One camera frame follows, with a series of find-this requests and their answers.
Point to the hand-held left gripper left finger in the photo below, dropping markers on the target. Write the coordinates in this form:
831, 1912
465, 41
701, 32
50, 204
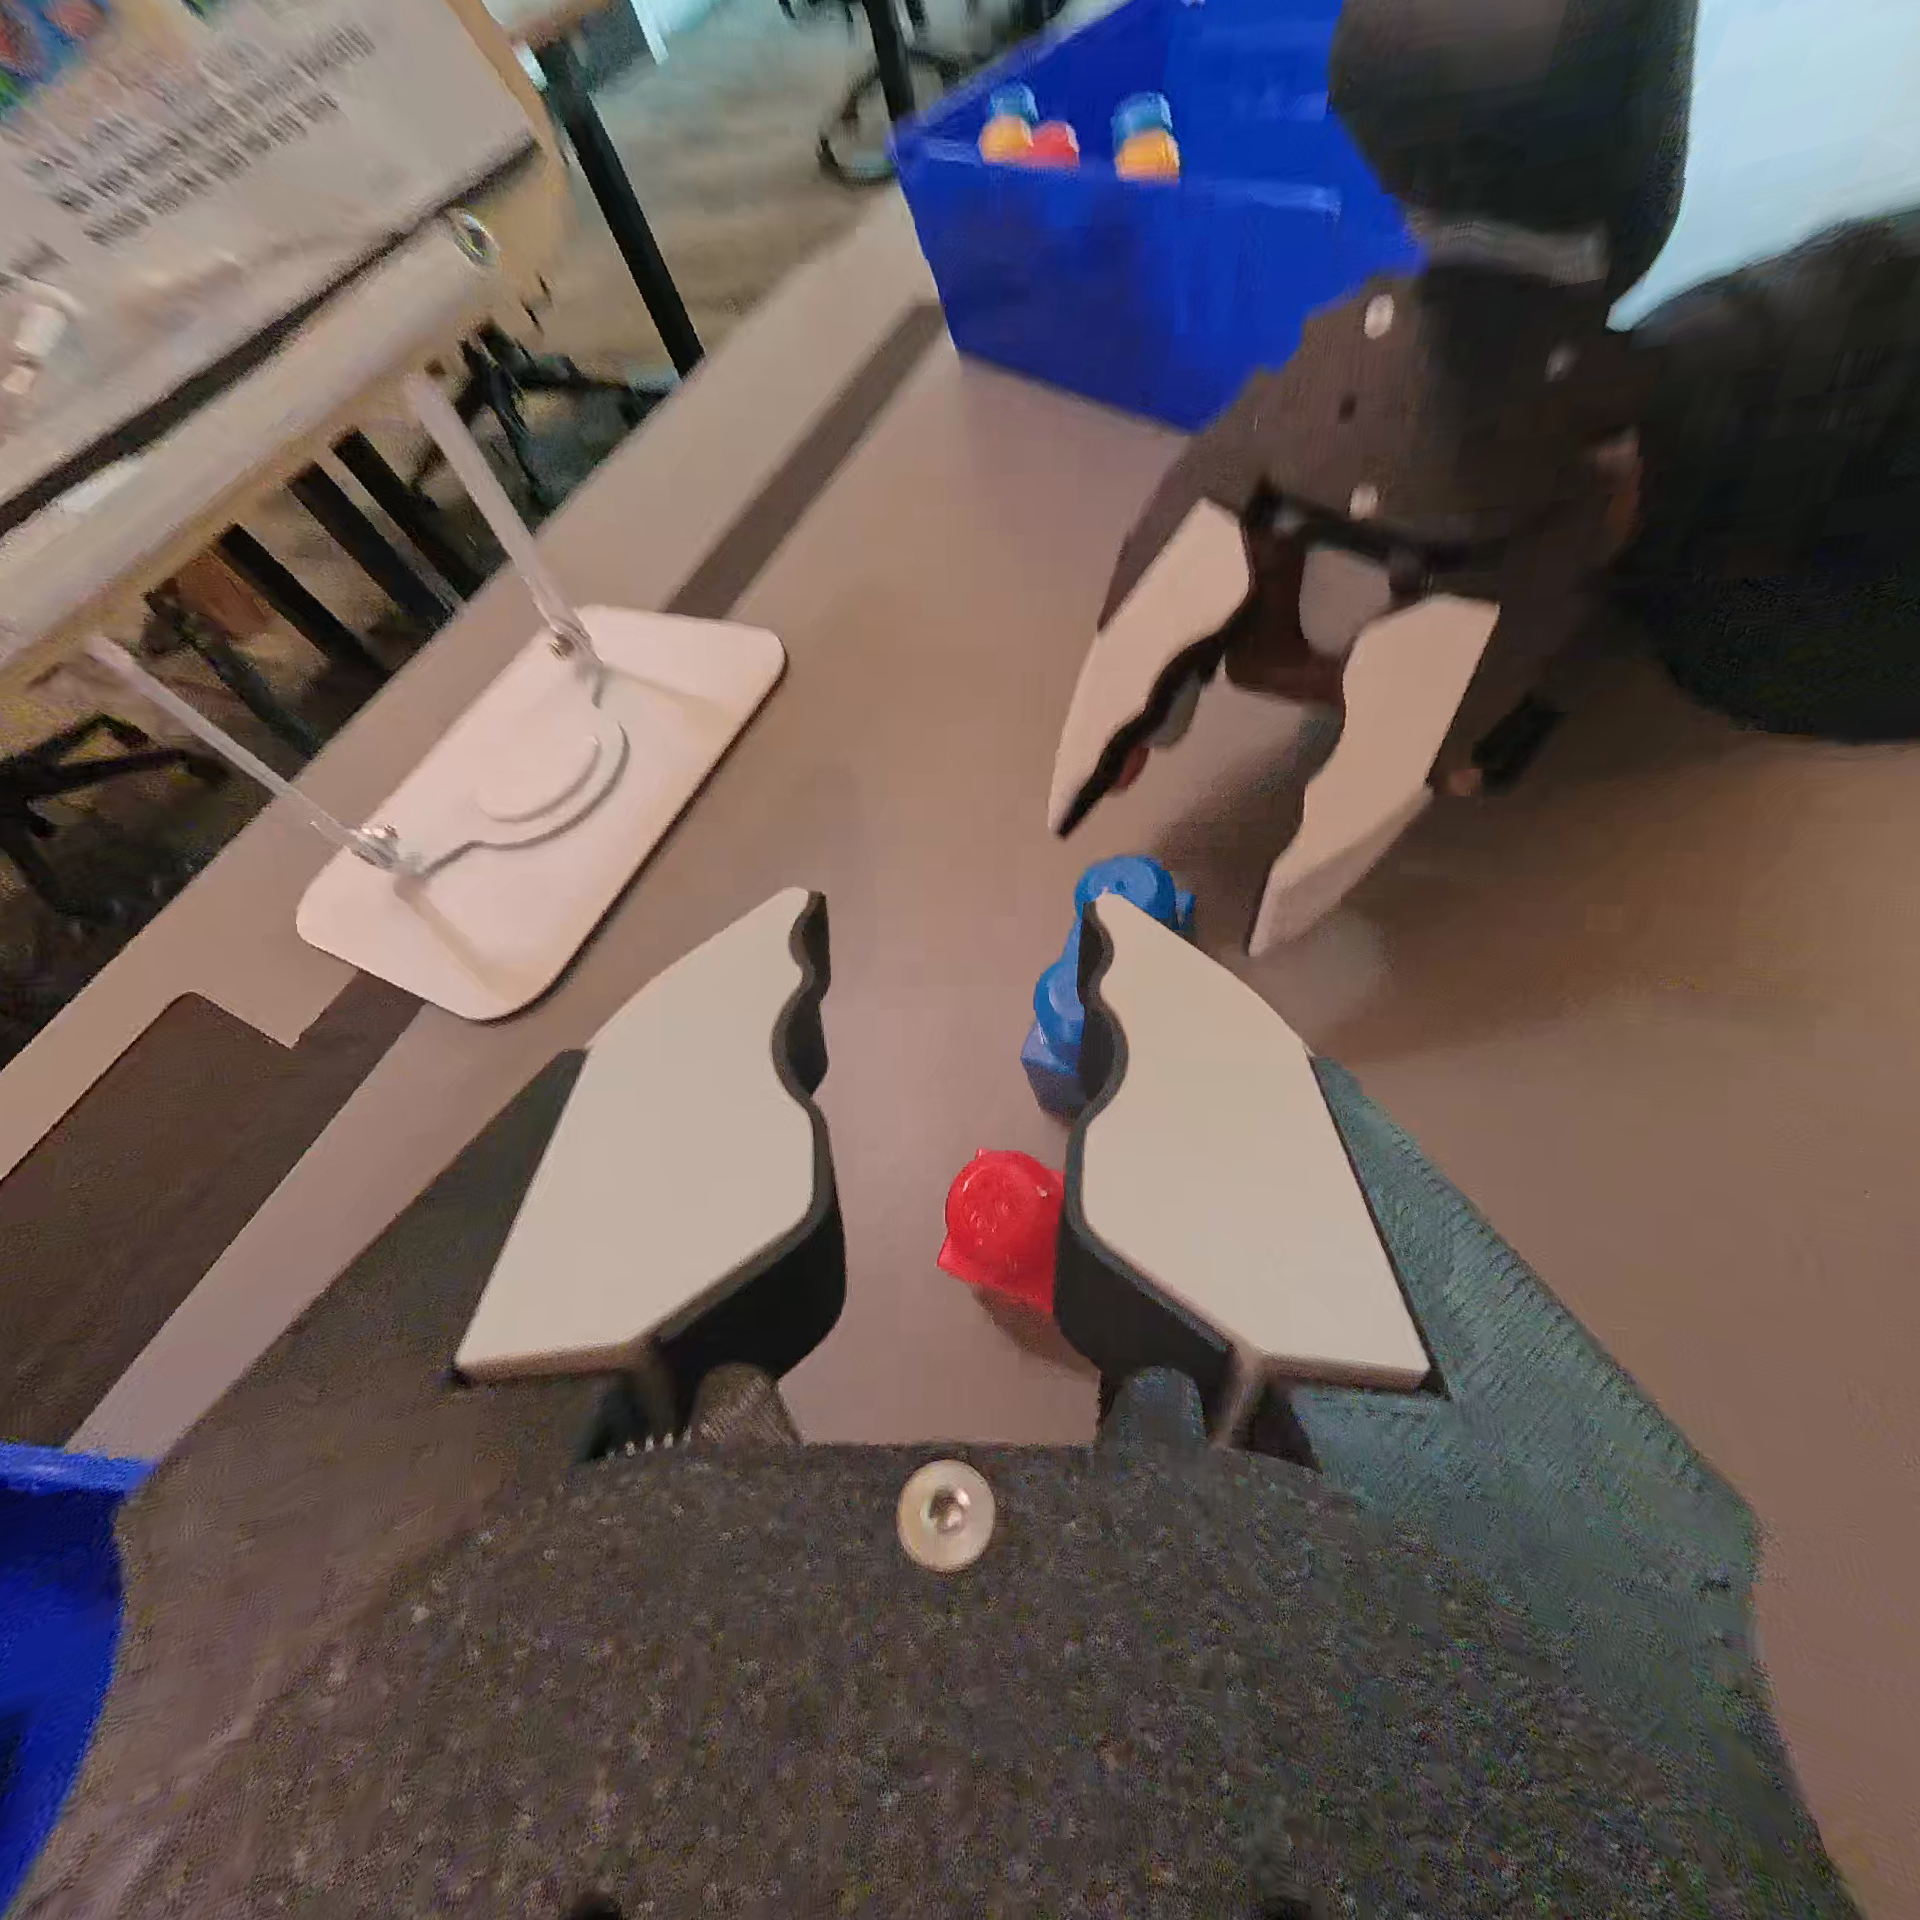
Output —
661, 1185

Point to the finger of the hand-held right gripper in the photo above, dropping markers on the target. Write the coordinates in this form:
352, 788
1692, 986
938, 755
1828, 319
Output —
1142, 662
1396, 720

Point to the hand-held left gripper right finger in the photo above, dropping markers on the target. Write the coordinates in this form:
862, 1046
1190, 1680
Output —
1245, 1201

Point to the red one-stud mega block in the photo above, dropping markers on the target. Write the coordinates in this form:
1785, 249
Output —
997, 1214

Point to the blue two-stud mega block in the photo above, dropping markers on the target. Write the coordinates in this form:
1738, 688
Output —
1058, 1036

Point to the blue plastic bin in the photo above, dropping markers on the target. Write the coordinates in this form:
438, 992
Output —
1080, 283
53, 1620

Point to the cluster of built block steps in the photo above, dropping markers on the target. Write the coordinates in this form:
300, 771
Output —
1148, 143

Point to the person's right forearm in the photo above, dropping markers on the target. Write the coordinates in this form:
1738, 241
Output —
1785, 420

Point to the black office chair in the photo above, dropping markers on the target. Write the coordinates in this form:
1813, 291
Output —
886, 89
557, 388

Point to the wood-edged office desk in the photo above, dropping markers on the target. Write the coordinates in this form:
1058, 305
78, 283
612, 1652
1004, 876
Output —
623, 194

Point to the printed instruction sheet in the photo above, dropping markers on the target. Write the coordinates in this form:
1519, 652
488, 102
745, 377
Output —
224, 164

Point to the black desk frame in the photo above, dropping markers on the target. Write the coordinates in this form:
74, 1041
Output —
376, 524

